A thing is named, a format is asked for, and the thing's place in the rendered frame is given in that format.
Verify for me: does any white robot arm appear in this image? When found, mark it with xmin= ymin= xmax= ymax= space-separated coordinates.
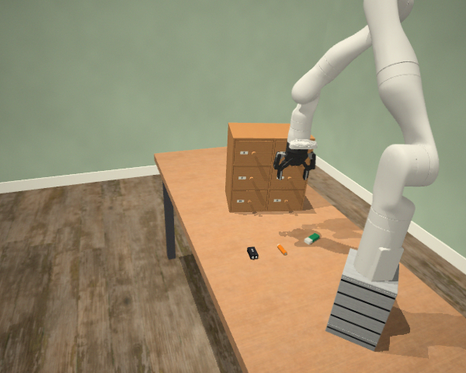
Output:
xmin=287 ymin=0 xmax=440 ymax=281

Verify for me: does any green and white eraser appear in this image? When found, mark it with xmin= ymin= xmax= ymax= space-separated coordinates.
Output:
xmin=304 ymin=233 xmax=320 ymax=245

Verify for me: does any black nine-volt battery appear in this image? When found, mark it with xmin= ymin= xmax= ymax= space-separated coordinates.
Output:
xmin=247 ymin=246 xmax=259 ymax=260

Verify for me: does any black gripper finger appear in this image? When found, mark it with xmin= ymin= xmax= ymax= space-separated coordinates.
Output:
xmin=273 ymin=152 xmax=295 ymax=180
xmin=299 ymin=152 xmax=316 ymax=180

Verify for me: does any brown wooden drawer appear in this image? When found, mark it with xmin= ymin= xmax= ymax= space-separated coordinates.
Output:
xmin=234 ymin=139 xmax=273 ymax=164
xmin=231 ymin=190 xmax=267 ymax=211
xmin=273 ymin=140 xmax=311 ymax=164
xmin=232 ymin=166 xmax=270 ymax=189
xmin=267 ymin=189 xmax=304 ymax=211
xmin=270 ymin=166 xmax=306 ymax=188

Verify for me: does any brown wooden chest of drawers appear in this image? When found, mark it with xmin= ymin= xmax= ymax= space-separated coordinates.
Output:
xmin=225 ymin=123 xmax=308 ymax=212

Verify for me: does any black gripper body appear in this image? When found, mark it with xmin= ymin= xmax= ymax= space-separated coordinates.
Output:
xmin=284 ymin=142 xmax=308 ymax=166

